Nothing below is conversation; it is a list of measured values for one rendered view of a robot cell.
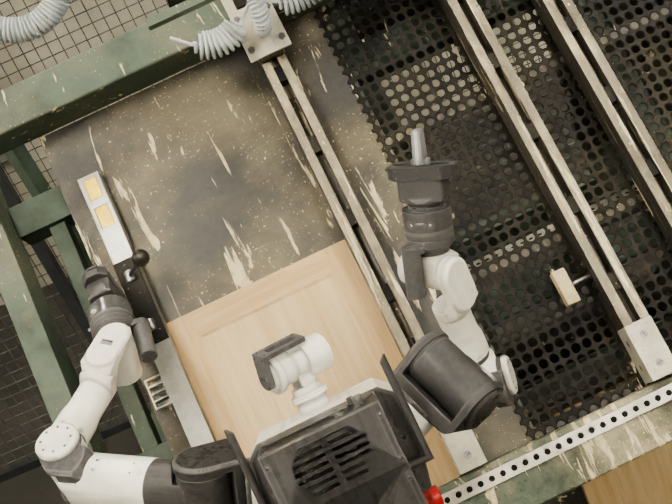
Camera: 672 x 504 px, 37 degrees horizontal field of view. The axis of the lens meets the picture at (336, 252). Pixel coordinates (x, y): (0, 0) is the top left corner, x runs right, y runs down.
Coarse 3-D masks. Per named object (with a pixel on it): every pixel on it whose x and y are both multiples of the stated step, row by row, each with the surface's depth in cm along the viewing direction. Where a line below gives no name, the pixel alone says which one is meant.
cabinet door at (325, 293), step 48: (240, 288) 220; (288, 288) 219; (336, 288) 219; (192, 336) 218; (240, 336) 218; (336, 336) 217; (384, 336) 216; (192, 384) 216; (240, 384) 216; (336, 384) 214; (240, 432) 213; (432, 432) 211; (432, 480) 209
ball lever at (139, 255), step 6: (138, 252) 209; (144, 252) 209; (132, 258) 209; (138, 258) 208; (144, 258) 209; (138, 264) 209; (144, 264) 209; (126, 270) 218; (132, 270) 215; (126, 276) 218; (132, 276) 218
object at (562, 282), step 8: (552, 272) 215; (560, 272) 215; (552, 280) 217; (560, 280) 214; (568, 280) 214; (560, 288) 214; (568, 288) 214; (568, 296) 213; (576, 296) 213; (568, 304) 213
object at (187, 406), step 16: (96, 176) 225; (112, 208) 223; (96, 224) 223; (112, 224) 223; (112, 240) 222; (128, 240) 223; (112, 256) 221; (128, 256) 221; (160, 352) 216; (176, 352) 216; (160, 368) 215; (176, 368) 215; (176, 384) 214; (176, 400) 214; (192, 400) 213; (192, 416) 213; (192, 432) 212; (208, 432) 212
